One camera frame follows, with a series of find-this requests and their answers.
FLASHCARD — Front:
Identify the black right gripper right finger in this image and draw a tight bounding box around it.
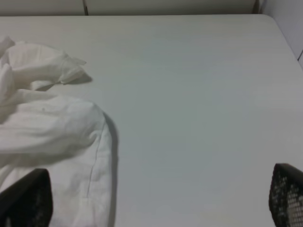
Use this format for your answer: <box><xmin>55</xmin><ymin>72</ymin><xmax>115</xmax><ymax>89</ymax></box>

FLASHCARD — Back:
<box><xmin>268</xmin><ymin>163</ymin><xmax>303</xmax><ymax>227</ymax></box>

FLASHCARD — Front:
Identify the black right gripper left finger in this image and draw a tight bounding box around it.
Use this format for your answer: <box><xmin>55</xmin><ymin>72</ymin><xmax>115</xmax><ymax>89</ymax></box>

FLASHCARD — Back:
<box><xmin>0</xmin><ymin>168</ymin><xmax>53</xmax><ymax>227</ymax></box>

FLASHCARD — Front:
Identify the white short sleeve shirt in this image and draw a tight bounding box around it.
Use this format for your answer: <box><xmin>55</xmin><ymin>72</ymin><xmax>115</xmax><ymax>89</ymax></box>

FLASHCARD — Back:
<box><xmin>0</xmin><ymin>36</ymin><xmax>112</xmax><ymax>227</ymax></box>

